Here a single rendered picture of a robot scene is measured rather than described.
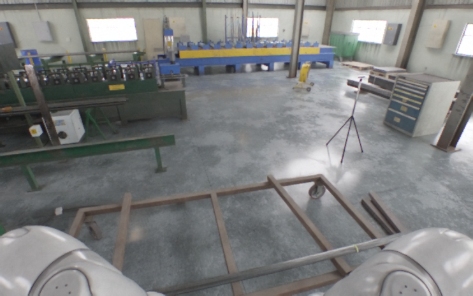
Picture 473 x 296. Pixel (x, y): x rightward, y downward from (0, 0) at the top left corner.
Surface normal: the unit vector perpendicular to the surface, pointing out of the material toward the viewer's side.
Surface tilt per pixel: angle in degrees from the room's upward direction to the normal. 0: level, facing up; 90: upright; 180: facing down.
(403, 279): 27
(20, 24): 90
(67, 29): 90
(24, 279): 34
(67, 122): 90
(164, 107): 90
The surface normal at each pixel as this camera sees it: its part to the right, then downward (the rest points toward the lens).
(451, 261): 0.13, -0.71
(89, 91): 0.29, 0.46
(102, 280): 0.79, -0.61
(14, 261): -0.17, -0.62
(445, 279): 0.07, -0.47
